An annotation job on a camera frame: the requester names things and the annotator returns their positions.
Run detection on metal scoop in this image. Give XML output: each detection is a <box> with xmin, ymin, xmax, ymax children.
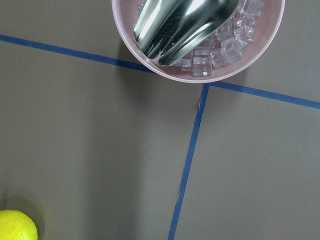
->
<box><xmin>133</xmin><ymin>0</ymin><xmax>239</xmax><ymax>67</ymax></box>

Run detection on clear ice cubes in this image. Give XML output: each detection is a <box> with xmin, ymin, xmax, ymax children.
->
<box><xmin>138</xmin><ymin>0</ymin><xmax>265</xmax><ymax>78</ymax></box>

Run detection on pink bowl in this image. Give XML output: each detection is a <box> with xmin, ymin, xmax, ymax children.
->
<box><xmin>111</xmin><ymin>0</ymin><xmax>286</xmax><ymax>84</ymax></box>

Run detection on yellow lemon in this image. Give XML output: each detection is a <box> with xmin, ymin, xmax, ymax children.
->
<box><xmin>0</xmin><ymin>209</ymin><xmax>39</xmax><ymax>240</ymax></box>

